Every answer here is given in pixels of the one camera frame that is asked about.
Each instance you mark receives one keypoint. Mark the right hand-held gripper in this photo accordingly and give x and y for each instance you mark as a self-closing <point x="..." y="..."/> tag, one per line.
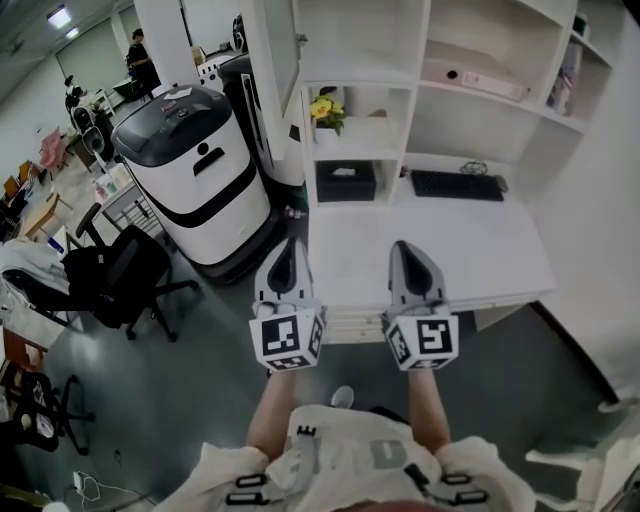
<point x="432" y="335"/>

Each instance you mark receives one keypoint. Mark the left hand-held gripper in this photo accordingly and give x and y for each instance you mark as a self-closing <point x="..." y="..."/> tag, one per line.
<point x="277" y="337"/>

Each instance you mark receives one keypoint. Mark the white cabinet with glass door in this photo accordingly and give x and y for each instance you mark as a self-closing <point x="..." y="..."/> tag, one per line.
<point x="272" y="60"/>

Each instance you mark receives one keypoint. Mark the person's right forearm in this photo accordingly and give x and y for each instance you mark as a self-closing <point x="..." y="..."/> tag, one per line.
<point x="427" y="410"/>

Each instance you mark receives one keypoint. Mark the person's left forearm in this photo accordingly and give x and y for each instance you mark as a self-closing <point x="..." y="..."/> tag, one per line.
<point x="270" y="410"/>

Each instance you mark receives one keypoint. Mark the white desk with drawers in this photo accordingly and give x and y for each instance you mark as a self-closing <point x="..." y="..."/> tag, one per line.
<point x="425" y="250"/>

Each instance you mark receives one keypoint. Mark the grey computer mouse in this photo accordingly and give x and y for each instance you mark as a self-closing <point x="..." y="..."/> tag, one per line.
<point x="502" y="183"/>

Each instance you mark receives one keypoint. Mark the black keyboard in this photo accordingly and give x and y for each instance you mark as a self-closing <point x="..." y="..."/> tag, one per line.
<point x="455" y="186"/>

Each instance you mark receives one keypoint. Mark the white delivery robot black lid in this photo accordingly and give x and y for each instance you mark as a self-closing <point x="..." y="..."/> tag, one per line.
<point x="210" y="200"/>

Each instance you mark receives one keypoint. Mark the black tissue box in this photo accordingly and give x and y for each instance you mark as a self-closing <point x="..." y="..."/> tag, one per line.
<point x="345" y="187"/>

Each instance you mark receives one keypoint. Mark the person's white shoe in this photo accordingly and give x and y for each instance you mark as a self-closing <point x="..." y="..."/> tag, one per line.
<point x="343" y="397"/>

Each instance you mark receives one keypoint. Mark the black office chair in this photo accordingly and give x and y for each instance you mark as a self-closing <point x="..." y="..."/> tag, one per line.
<point x="35" y="400"/>
<point x="145" y="265"/>

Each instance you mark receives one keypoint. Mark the white shelf unit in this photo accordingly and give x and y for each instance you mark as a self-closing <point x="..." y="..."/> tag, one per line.
<point x="407" y="125"/>

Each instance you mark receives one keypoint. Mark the person's white shirt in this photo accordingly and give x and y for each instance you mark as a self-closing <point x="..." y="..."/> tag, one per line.
<point x="350" y="450"/>

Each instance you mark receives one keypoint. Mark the yellow flower potted plant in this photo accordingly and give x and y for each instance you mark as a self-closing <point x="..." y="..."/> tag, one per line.
<point x="327" y="110"/>

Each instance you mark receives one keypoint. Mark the white side table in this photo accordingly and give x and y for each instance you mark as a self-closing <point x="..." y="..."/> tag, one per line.
<point x="120" y="200"/>

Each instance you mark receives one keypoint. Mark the black backpack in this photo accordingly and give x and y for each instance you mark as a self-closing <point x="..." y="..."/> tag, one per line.
<point x="87" y="275"/>

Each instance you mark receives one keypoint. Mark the tall black and white robot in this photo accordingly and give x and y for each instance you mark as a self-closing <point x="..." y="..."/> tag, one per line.
<point x="235" y="90"/>

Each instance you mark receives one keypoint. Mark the white paper sheet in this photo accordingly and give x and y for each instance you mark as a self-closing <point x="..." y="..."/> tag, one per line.
<point x="177" y="92"/>

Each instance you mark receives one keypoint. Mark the white flat box on shelf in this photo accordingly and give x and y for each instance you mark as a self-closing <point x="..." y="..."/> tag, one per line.
<point x="480" y="80"/>

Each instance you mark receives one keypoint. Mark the white perforated box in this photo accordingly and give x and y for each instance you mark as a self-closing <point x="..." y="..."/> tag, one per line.
<point x="212" y="72"/>

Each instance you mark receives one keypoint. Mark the small blue white box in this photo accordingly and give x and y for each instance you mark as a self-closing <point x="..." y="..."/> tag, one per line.
<point x="57" y="244"/>

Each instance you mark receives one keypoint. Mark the grey floor fan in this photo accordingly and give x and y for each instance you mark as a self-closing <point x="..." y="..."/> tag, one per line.
<point x="94" y="142"/>

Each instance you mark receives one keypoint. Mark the dark background table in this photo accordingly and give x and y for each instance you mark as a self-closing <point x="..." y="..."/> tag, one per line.
<point x="125" y="90"/>

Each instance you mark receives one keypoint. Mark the wooden table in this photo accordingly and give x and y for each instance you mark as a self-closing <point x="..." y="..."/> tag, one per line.
<point x="42" y="212"/>

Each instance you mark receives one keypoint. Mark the row of upright booklets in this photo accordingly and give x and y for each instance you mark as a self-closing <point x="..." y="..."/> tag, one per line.
<point x="564" y="85"/>

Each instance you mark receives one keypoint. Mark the white cloth pile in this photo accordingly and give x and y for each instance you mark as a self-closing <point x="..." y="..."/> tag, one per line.
<point x="25" y="265"/>

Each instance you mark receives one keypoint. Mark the pink chair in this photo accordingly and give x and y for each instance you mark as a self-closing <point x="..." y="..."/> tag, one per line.
<point x="52" y="150"/>

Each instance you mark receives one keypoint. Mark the white power adapter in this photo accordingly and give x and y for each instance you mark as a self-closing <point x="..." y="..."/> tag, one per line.
<point x="79" y="481"/>

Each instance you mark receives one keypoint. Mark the small dark container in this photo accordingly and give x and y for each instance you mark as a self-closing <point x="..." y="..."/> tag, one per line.
<point x="580" y="25"/>

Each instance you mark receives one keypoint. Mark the rectangular ceiling light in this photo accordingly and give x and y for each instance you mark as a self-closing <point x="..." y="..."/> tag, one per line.
<point x="72" y="33"/>
<point x="56" y="14"/>

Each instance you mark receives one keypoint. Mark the white frame stand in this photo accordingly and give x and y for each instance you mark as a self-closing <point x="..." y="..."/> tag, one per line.
<point x="550" y="456"/>

